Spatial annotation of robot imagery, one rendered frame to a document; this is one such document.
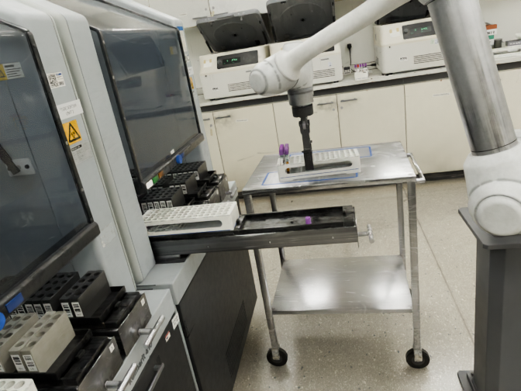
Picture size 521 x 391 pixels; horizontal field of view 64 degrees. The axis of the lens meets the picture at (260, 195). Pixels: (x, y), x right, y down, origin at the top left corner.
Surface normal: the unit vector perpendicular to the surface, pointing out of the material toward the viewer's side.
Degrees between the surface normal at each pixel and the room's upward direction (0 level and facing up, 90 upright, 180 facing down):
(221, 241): 90
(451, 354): 0
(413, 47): 90
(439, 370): 0
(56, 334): 90
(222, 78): 90
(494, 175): 77
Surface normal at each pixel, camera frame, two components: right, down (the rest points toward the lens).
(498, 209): -0.53, 0.50
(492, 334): -0.80, 0.33
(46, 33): 0.98, -0.09
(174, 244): -0.15, 0.37
